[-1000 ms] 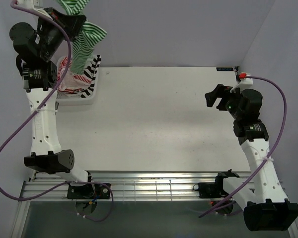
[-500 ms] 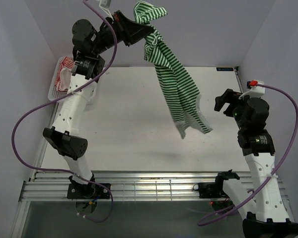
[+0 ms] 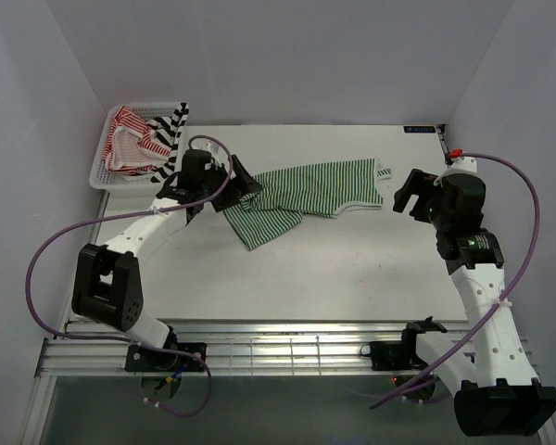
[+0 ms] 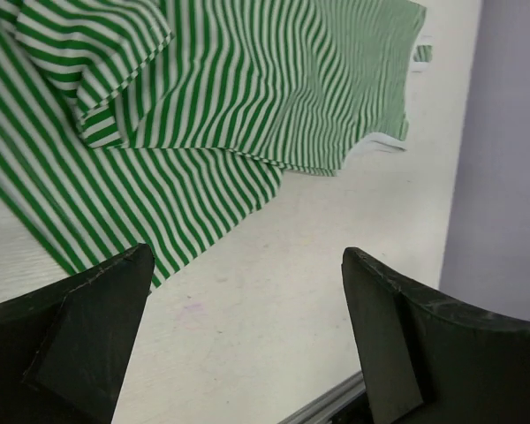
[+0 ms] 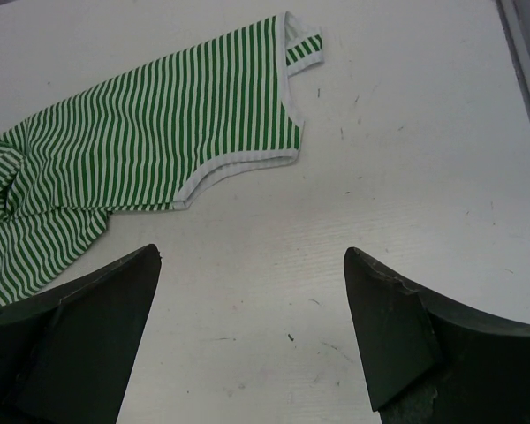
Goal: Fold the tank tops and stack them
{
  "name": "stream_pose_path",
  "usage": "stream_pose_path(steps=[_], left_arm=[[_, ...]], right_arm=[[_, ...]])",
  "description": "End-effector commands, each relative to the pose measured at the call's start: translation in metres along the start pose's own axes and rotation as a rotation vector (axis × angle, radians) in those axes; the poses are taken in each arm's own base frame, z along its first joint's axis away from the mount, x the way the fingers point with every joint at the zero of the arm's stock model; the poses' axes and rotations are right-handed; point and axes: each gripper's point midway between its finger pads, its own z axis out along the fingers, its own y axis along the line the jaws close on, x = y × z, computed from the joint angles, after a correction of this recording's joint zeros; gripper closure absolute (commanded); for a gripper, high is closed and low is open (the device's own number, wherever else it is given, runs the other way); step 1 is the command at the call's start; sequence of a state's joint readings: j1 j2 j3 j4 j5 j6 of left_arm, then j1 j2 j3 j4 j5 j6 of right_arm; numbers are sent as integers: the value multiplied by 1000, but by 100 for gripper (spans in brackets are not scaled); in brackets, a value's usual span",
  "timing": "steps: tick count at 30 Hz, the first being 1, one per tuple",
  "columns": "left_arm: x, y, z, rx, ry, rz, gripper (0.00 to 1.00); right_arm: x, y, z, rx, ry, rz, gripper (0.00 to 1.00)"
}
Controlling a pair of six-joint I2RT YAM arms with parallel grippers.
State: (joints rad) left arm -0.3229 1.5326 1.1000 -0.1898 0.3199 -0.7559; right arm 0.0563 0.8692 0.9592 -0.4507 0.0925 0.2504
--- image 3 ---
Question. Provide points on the red white striped tank top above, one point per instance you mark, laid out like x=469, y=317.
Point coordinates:
x=132, y=146

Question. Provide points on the black white striped tank top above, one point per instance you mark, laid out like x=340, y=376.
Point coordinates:
x=168, y=132

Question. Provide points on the green white striped tank top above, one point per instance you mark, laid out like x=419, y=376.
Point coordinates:
x=323, y=190

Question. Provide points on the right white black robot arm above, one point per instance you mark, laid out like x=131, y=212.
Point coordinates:
x=497, y=392

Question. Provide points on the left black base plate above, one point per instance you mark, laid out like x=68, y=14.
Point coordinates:
x=167, y=359

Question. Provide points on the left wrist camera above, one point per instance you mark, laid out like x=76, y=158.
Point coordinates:
x=207, y=155

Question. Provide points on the blue label sticker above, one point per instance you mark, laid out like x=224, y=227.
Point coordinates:
x=419, y=129

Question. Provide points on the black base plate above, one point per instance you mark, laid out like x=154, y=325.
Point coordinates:
x=167, y=359
x=391, y=356

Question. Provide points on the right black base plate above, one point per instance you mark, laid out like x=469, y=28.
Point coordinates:
x=391, y=356

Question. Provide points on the white plastic basket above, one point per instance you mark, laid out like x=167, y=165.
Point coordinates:
x=101, y=178

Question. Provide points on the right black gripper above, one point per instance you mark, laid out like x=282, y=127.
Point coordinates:
x=417, y=196

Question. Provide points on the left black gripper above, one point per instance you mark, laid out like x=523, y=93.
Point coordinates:
x=232, y=186

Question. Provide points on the aluminium rail frame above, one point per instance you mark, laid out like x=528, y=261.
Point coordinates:
x=232, y=349

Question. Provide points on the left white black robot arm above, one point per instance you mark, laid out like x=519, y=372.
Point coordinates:
x=108, y=285

